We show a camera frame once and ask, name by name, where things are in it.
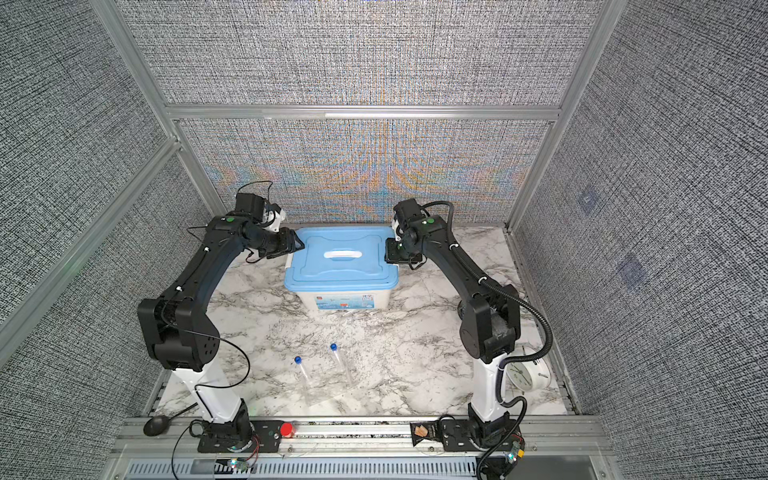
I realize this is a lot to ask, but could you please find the blue plastic bin lid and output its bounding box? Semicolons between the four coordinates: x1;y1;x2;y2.
284;226;399;293

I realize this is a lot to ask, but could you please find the white plastic storage bin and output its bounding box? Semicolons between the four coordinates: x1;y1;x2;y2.
296;289;393;312

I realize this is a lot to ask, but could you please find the blue capped test tube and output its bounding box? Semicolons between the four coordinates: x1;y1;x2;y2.
330;343;353;386
294;356;312;390

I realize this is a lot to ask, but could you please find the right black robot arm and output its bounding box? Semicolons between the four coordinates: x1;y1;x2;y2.
385;199;553;449

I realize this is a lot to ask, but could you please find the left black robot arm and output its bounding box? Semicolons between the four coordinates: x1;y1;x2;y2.
137;186;304;453

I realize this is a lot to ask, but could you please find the black round microphone puck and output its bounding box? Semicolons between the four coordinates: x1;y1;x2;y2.
142;415;171;437

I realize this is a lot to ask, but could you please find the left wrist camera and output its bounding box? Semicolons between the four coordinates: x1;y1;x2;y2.
264;205;286;232

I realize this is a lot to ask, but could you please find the brown tag on rail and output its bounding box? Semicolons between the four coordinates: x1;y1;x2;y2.
410;421;441;446

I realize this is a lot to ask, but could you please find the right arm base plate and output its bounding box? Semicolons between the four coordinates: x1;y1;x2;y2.
437;417;480;453

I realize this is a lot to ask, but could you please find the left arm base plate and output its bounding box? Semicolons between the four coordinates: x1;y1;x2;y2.
192;420;283;454

